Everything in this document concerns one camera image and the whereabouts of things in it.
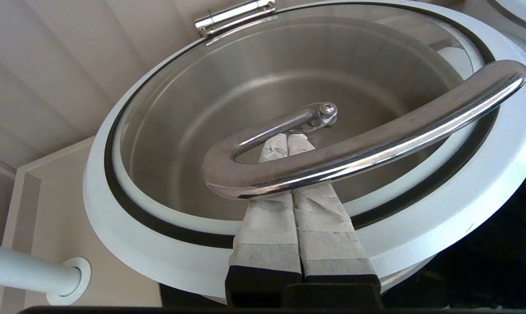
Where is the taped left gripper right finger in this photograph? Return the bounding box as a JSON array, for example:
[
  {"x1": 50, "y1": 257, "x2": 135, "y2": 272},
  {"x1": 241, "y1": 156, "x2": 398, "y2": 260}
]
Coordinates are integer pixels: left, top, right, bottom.
[{"x1": 288, "y1": 133, "x2": 382, "y2": 286}]

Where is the white round pole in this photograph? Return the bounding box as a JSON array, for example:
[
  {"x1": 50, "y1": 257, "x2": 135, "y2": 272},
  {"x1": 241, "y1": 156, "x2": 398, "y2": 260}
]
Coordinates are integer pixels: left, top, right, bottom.
[{"x1": 0, "y1": 241, "x2": 92, "y2": 306}]

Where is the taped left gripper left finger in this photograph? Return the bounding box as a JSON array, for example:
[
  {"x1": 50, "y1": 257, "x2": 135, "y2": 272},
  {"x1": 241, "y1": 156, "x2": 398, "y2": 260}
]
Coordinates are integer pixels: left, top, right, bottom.
[{"x1": 226, "y1": 133, "x2": 303, "y2": 306}]

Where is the black glass induction cooktop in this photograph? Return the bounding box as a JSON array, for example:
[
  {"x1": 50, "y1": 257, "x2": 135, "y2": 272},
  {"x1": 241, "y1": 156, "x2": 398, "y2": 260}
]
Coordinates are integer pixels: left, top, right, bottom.
[{"x1": 378, "y1": 166, "x2": 526, "y2": 314}]

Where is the glass lid with white rim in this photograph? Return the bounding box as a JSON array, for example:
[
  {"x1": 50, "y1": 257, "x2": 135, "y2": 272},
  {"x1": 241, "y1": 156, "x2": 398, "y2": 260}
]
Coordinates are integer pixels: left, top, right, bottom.
[
  {"x1": 83, "y1": 0, "x2": 526, "y2": 301},
  {"x1": 488, "y1": 0, "x2": 526, "y2": 34}
]

